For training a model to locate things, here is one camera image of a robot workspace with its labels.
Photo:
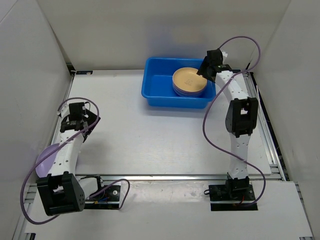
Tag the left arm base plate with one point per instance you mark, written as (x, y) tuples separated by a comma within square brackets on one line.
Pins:
[(107, 200)]

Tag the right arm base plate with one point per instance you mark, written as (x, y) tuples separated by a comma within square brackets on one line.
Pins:
[(221, 201)]

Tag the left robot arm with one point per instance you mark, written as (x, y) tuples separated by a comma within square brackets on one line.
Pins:
[(60, 191)]

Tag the yellow plate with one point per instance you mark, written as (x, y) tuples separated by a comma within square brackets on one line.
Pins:
[(187, 80)]

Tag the purple plate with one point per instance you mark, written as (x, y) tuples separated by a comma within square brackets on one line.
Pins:
[(43, 168)]

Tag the pink plate front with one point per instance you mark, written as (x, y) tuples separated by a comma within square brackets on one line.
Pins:
[(183, 93)]

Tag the blue plastic bin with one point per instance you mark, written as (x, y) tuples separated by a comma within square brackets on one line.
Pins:
[(157, 84)]

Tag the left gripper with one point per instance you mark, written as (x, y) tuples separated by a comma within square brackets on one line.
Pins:
[(91, 117)]

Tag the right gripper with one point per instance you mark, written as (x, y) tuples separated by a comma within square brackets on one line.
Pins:
[(202, 70)]

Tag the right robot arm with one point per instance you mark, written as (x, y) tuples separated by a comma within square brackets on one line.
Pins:
[(240, 120)]

